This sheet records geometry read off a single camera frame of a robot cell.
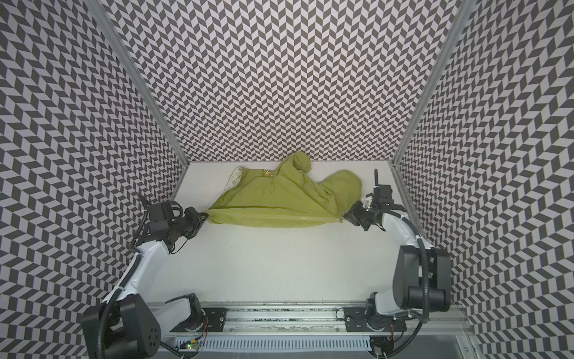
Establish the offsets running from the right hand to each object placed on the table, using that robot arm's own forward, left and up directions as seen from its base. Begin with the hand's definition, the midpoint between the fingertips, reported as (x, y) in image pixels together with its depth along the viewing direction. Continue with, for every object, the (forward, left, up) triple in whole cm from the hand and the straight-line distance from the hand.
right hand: (348, 213), depth 87 cm
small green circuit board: (-41, +51, -5) cm, 66 cm away
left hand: (-1, +54, +6) cm, 54 cm away
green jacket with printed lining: (+13, +25, -4) cm, 29 cm away
